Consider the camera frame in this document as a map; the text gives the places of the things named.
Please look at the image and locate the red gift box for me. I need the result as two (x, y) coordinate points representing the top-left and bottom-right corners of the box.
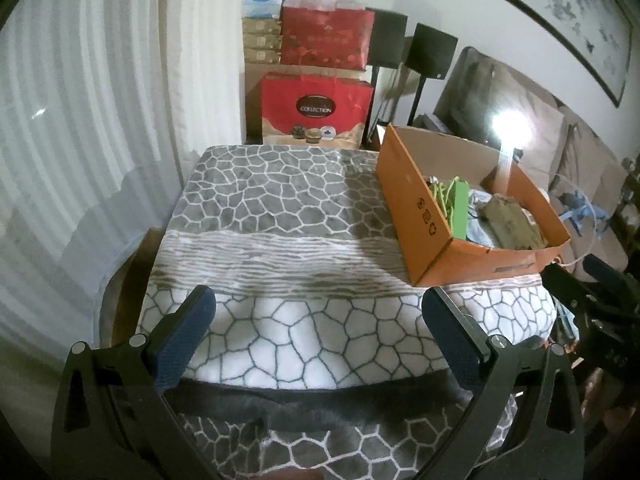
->
(280, 6), (376, 71)

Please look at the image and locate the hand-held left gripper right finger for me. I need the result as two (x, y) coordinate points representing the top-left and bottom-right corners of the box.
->
(421, 287), (586, 480)

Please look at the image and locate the black power station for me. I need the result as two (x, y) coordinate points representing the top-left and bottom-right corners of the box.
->
(487, 110), (533, 153)

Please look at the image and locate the red gift bag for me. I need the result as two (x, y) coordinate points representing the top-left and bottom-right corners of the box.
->
(261, 72), (376, 148)

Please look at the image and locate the brown sofa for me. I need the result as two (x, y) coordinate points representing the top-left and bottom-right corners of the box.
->
(432, 46), (640, 281)

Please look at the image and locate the framed ink painting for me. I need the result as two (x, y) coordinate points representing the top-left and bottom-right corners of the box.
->
(472, 0), (633, 108)

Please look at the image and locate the wooden table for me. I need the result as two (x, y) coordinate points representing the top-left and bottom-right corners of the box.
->
(112, 227), (166, 346)

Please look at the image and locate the white blue mask packet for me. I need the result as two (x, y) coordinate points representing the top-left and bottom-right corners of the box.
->
(465, 190), (501, 248)

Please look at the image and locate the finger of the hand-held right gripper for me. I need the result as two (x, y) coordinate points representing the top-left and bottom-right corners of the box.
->
(582, 254), (640, 307)
(542, 262), (602, 320)

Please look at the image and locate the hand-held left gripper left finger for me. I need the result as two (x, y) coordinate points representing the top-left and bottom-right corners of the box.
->
(50, 284), (221, 480)

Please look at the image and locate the gold foil packet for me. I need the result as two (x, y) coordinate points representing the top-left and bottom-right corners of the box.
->
(480, 194), (548, 251)

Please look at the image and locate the grey white patterned blanket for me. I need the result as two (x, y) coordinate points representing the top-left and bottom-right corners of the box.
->
(135, 145), (558, 480)

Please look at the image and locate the cream curtain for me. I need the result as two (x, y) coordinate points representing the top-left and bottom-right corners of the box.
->
(160, 0), (251, 161)

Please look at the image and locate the beige sofa cushion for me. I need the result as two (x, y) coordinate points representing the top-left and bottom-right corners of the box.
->
(470, 57), (566, 136)
(550, 110), (626, 201)

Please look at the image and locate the white sheer curtain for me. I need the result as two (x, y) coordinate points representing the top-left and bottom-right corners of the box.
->
(0, 0), (186, 391)

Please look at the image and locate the blue white tissue pack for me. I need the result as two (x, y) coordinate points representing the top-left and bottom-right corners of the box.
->
(242, 0), (285, 18)

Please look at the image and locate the white charging cable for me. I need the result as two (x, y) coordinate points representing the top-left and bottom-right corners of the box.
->
(495, 147), (616, 266)

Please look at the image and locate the green packet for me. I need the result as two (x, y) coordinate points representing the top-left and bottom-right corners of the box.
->
(447, 182), (471, 241)

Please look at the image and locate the black speaker stand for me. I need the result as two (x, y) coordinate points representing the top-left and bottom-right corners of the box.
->
(367, 66), (384, 143)
(410, 79), (428, 126)

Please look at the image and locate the orange cardboard box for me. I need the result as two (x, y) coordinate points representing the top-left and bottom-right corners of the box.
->
(375, 122), (572, 287)

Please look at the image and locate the person's right hand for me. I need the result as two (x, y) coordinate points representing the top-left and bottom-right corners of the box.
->
(587, 375), (640, 441)

